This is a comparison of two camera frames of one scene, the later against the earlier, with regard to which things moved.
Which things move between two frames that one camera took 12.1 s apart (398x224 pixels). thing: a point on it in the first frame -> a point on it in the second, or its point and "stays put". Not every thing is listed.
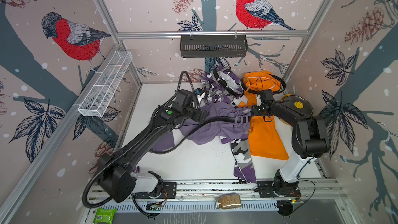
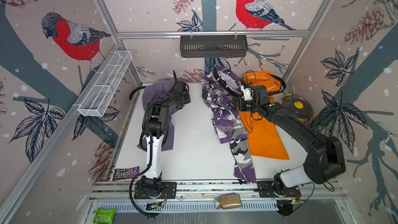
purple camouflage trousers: (219, 85) stays put
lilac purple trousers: (228, 122) -> (152, 88)
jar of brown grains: (228, 201) stays put
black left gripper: (197, 117) -> (188, 100)
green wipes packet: (104, 215) stays put
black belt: (223, 83) stays put
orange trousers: (265, 140) stays put
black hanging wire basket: (213, 46) stays put
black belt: (177, 141) -> (143, 87)
